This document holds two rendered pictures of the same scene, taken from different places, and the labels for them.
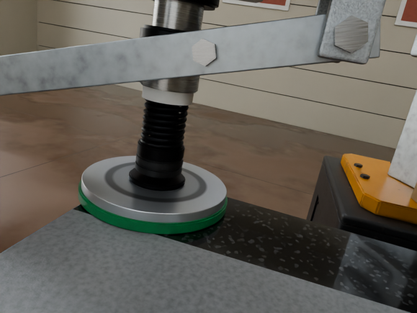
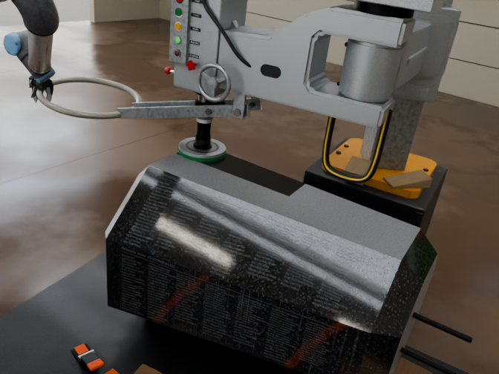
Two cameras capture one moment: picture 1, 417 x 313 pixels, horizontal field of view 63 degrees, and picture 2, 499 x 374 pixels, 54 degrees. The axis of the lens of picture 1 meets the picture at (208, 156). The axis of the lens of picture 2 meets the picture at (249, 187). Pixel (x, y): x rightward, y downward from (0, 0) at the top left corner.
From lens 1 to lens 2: 1.71 m
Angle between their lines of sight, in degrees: 17
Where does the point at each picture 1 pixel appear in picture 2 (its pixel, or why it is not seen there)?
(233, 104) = not seen: hidden behind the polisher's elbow
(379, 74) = not seen: outside the picture
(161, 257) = (195, 165)
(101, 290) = (179, 168)
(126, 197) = (189, 151)
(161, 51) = (198, 110)
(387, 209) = not seen: hidden behind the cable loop
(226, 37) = (213, 107)
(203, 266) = (205, 168)
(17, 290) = (162, 166)
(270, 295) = (218, 175)
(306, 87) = (471, 47)
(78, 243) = (175, 160)
